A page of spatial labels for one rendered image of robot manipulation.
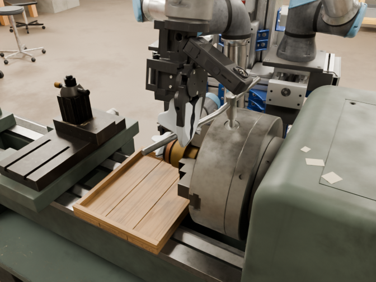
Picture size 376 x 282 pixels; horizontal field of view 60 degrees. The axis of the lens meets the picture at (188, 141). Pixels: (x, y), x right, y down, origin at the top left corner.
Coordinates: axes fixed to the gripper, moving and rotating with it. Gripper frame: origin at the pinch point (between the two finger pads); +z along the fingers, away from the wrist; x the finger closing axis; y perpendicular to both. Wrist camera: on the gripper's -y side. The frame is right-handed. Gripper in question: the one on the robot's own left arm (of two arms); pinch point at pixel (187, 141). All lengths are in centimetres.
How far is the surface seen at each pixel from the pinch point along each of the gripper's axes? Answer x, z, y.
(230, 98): -12.9, -5.6, -2.4
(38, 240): -21, 71, 72
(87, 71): -268, 71, 280
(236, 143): -13.7, 3.8, -4.8
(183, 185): -10.5, 16.1, 5.0
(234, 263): -19.3, 39.8, -7.9
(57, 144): -24, 26, 61
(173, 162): -20.2, 16.7, 13.2
